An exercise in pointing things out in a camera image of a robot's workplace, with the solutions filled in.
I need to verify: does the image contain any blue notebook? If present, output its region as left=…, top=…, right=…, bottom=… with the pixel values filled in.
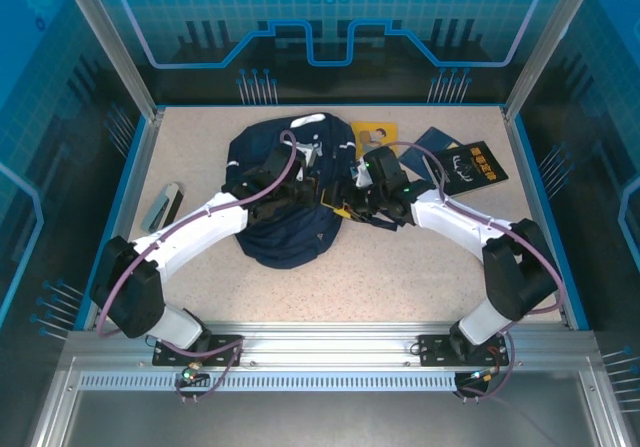
left=413, top=126, right=463, bottom=157
left=397, top=144, right=441, bottom=188

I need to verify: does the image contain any yellow picture book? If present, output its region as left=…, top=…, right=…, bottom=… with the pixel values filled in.
left=349, top=120, right=400, bottom=161

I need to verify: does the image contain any navy blue backpack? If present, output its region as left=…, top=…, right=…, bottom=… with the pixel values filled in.
left=221, top=111, right=396, bottom=271

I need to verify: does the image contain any black book gold print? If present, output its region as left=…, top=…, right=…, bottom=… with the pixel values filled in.
left=432, top=140, right=510, bottom=198

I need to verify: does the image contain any blue table border trim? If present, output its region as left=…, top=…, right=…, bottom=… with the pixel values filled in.
left=73, top=102, right=592, bottom=332

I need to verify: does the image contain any grey metal shelf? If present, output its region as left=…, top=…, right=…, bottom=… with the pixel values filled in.
left=27, top=356, right=619, bottom=447

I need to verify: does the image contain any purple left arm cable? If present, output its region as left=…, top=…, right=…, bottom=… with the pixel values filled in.
left=95, top=129, right=309, bottom=404

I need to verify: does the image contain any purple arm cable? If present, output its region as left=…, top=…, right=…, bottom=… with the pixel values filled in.
left=95, top=129, right=309, bottom=404
left=384, top=140, right=566, bottom=404

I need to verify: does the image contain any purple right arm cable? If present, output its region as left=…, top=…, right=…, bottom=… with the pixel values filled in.
left=384, top=140, right=566, bottom=404

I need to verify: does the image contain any aluminium front frame rail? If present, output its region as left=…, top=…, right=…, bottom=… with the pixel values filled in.
left=64, top=320, right=597, bottom=374

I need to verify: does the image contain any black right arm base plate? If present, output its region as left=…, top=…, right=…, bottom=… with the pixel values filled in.
left=417, top=333, right=507, bottom=368

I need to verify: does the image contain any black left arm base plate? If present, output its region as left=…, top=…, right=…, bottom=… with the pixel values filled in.
left=152, top=334, right=245, bottom=368

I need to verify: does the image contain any slotted grey cable duct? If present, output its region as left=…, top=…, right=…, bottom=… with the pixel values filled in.
left=77, top=372, right=460, bottom=391

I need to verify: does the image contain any aluminium frame post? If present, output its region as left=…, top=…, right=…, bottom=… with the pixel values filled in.
left=501, top=0, right=590, bottom=122
left=54, top=0, right=167, bottom=121

